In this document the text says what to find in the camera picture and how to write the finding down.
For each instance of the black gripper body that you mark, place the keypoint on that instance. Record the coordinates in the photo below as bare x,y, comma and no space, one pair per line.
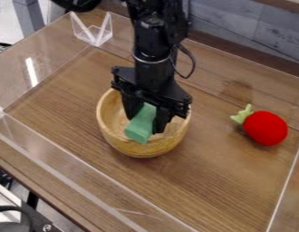
153,78

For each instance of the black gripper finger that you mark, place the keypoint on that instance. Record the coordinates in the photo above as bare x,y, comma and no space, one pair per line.
133,103
161,119

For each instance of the green rectangular block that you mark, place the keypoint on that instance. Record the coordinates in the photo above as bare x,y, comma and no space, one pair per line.
138,127

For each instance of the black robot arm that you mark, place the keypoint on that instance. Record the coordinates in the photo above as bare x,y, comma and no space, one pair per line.
159,25

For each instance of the brown wooden bowl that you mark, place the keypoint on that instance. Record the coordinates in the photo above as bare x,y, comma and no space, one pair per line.
111,122

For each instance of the red plush strawberry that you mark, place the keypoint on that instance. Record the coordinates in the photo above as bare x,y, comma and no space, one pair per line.
262,125

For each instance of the clear acrylic corner bracket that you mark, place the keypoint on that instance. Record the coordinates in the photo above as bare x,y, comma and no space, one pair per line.
91,34

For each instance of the clear acrylic tray enclosure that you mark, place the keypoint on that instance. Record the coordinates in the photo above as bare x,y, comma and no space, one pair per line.
218,183

